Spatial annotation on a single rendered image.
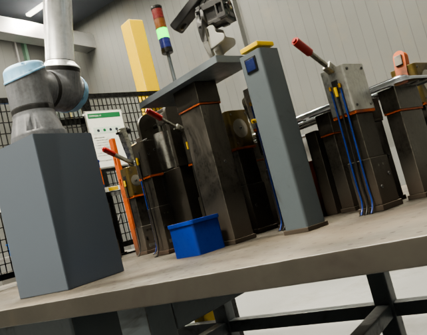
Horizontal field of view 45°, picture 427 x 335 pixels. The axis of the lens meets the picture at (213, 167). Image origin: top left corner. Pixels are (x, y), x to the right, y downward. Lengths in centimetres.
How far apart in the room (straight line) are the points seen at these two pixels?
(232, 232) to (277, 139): 30
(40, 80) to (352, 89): 83
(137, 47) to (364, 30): 724
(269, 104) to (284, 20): 935
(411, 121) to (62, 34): 102
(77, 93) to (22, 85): 19
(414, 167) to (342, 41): 870
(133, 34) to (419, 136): 204
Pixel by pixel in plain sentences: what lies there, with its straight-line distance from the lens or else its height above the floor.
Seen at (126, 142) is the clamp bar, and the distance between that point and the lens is 209.
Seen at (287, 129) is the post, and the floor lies 94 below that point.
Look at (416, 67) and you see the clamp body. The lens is 157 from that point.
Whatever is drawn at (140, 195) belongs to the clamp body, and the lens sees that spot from 205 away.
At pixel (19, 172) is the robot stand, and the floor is 102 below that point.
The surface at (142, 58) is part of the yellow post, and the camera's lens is 305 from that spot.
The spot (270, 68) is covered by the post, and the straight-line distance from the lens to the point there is 123.
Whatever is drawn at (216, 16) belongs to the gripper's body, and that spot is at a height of 127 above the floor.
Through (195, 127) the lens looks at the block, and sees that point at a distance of 140.
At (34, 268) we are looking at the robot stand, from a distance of 142.
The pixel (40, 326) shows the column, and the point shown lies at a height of 63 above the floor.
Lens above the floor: 80
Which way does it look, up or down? 5 degrees up
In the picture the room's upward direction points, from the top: 15 degrees counter-clockwise
